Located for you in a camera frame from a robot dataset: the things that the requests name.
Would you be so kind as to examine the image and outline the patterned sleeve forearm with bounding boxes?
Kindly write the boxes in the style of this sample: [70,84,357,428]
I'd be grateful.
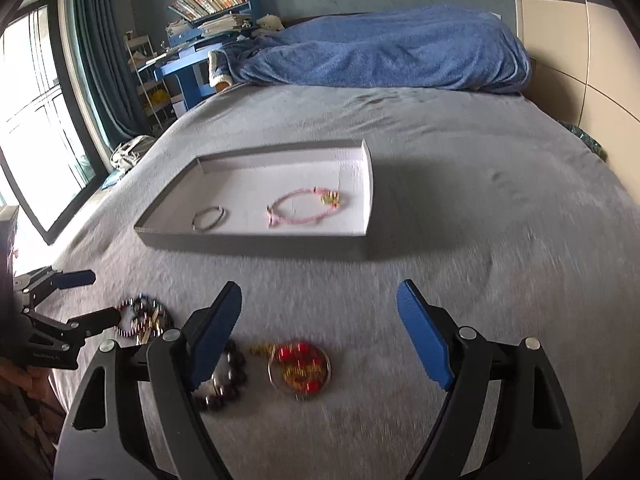
[1,382,66,479]

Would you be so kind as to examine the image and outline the gold hair clip ring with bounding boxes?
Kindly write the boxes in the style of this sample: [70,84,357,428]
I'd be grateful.
[134,309,170,347]

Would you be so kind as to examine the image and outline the blue teal bead bracelet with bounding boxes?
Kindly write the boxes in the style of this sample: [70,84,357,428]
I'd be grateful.
[114,294,174,344]

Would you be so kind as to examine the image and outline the grey bed cover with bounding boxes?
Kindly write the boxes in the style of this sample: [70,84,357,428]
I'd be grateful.
[43,86,639,479]

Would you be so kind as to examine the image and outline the blue blanket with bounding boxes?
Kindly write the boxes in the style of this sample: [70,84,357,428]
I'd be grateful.
[209,6,532,94]

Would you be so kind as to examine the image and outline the left hand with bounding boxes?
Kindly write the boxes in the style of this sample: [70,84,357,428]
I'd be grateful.
[0,358,51,400]

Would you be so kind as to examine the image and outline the large black bead bracelet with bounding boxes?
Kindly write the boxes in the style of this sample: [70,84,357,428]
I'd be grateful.
[192,338,250,415]

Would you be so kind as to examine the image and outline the teal curtain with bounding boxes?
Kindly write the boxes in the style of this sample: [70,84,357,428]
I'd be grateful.
[68,0,150,150]

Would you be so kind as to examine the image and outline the thin silver ring bangle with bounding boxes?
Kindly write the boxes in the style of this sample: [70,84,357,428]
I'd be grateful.
[266,341,333,403]

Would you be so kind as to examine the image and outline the pink cord bracelet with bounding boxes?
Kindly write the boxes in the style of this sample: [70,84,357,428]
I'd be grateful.
[263,185,346,229]

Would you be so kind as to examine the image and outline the blue desk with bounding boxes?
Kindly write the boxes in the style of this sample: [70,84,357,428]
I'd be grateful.
[141,30,250,110]

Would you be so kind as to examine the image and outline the white shelf rack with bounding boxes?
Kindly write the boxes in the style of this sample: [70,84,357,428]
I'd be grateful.
[124,30,175,136]

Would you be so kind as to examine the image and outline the grey cardboard tray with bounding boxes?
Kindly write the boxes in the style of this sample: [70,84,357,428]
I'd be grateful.
[134,140,373,260]

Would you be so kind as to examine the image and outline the grey bag on floor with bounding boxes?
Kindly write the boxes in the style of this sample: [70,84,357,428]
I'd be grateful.
[111,136,156,171]

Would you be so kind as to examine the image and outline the white wardrobe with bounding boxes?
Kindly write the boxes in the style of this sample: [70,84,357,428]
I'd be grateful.
[516,0,639,172]

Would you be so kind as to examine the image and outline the window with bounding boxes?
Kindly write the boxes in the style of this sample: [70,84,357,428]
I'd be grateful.
[1,0,107,245]

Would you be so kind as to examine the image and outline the red bead gold charm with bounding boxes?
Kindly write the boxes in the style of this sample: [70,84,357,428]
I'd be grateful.
[248,340,327,395]

